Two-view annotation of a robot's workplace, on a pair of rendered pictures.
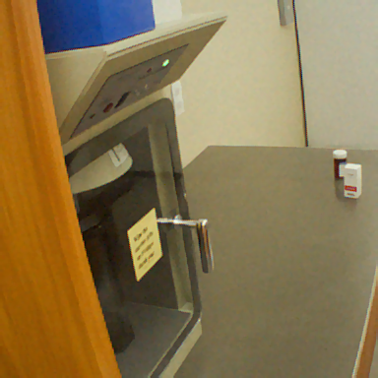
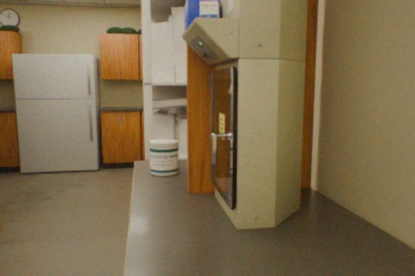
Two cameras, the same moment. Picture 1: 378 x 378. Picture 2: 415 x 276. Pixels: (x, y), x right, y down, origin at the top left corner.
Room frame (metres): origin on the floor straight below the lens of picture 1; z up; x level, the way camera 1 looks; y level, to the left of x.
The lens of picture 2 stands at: (1.52, -0.63, 1.34)
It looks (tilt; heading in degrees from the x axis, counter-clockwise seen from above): 8 degrees down; 143
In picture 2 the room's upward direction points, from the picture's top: straight up
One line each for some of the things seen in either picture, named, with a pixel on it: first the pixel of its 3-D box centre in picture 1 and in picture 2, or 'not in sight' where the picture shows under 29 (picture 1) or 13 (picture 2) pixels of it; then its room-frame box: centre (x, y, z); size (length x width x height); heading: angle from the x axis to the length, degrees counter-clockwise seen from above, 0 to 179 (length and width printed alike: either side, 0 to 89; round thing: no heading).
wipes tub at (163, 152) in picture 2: not in sight; (164, 157); (0.08, 0.19, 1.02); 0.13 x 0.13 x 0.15
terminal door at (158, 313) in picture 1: (143, 264); (222, 133); (0.64, 0.08, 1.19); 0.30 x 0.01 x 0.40; 153
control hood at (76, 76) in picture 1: (142, 68); (206, 45); (0.62, 0.04, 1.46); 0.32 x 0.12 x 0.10; 154
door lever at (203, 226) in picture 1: (195, 244); (220, 148); (0.72, 0.01, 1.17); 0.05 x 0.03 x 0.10; 63
